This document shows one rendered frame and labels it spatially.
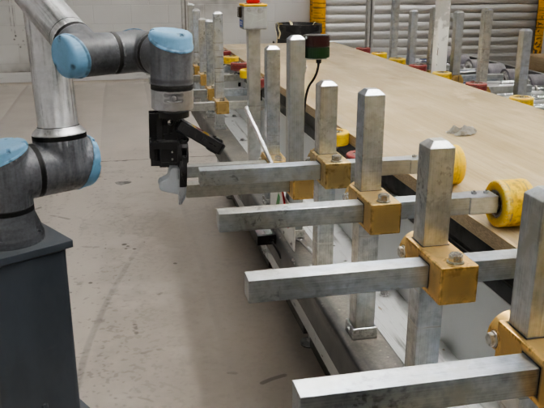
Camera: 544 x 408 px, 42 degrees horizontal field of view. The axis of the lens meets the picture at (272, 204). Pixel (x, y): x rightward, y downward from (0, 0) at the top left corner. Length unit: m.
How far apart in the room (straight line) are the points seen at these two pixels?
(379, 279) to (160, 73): 0.78
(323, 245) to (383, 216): 0.37
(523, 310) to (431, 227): 0.24
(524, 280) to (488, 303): 0.54
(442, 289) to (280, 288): 0.20
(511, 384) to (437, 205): 0.30
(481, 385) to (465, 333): 0.67
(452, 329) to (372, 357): 0.25
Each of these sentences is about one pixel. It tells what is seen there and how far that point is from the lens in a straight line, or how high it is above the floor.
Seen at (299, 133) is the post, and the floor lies 0.96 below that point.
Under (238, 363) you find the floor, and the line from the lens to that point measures 2.57.
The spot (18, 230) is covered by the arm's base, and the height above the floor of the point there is 0.65.
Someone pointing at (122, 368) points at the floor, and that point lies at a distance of 2.59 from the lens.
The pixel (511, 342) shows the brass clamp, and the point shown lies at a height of 0.96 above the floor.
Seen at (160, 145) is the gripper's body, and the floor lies 0.96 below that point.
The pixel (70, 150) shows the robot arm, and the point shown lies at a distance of 2.05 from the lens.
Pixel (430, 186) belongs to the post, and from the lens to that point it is 0.93.
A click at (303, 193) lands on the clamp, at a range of 1.61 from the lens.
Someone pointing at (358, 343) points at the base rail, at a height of 0.70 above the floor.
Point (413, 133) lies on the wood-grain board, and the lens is 1.95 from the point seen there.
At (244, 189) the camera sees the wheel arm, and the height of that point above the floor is 0.84.
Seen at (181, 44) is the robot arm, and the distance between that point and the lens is 1.51.
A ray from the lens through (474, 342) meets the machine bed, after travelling 1.35.
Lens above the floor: 1.31
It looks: 18 degrees down
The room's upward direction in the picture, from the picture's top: straight up
